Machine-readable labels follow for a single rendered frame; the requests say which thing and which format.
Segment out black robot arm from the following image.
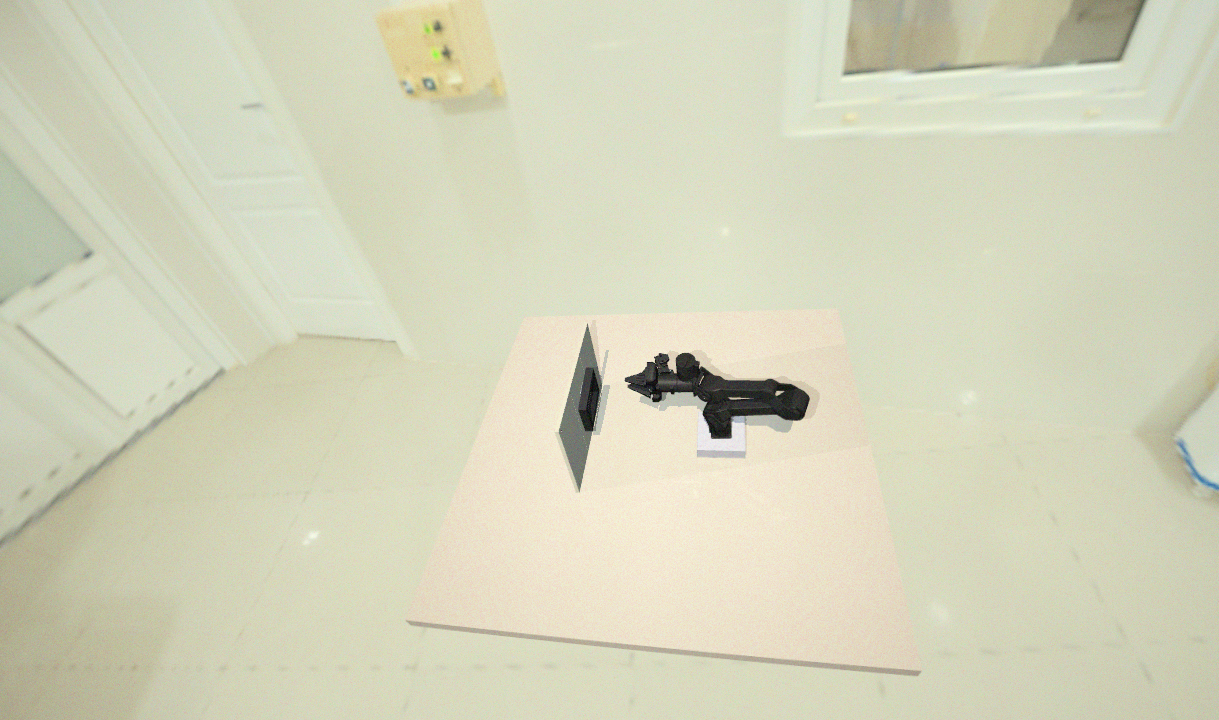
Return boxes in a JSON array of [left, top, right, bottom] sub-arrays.
[[677, 353, 809, 439]]

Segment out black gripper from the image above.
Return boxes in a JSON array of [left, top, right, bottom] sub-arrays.
[[625, 362, 678, 402]]

